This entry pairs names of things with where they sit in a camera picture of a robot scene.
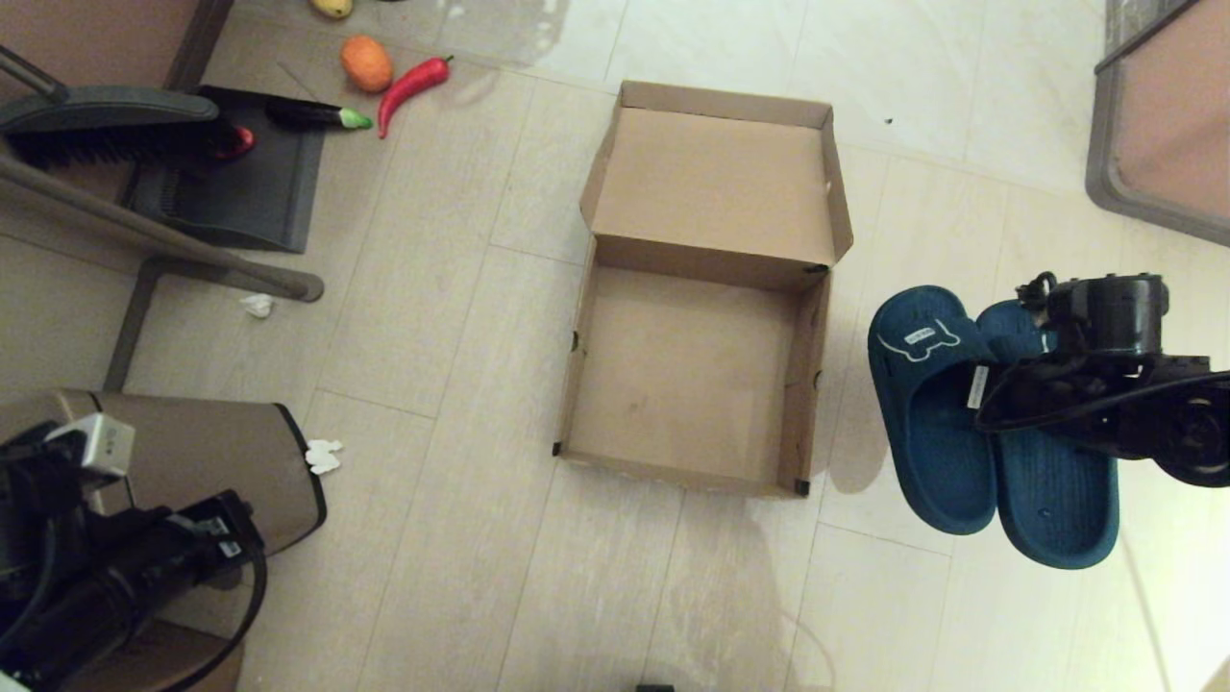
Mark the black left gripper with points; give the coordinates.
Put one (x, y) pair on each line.
(163, 557)

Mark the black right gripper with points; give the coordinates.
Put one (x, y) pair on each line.
(1105, 384)

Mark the plain blue slipper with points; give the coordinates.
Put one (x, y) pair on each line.
(1057, 509)

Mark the brown cardboard shoe box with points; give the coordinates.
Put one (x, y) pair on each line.
(692, 375)

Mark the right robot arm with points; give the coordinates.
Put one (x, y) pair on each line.
(1196, 432)

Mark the tan plastic trash bin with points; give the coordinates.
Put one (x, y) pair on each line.
(211, 461)

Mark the crumpled white tissue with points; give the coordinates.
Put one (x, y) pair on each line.
(323, 457)
(258, 306)

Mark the brown table grey edge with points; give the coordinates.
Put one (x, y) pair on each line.
(1172, 125)

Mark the black dustpan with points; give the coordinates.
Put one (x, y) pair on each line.
(240, 192)

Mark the grey black hand broom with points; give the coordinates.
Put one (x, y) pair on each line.
(115, 130)

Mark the dark purple eggplant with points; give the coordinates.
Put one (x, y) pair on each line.
(317, 115)

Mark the red chili pepper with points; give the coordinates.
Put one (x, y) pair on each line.
(408, 88)

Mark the orange fruit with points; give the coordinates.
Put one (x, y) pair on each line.
(367, 63)

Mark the yellow mango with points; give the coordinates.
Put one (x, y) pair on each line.
(332, 8)

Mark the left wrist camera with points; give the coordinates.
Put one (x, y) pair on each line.
(96, 444)

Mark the grey metal table frame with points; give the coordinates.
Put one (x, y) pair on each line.
(173, 245)

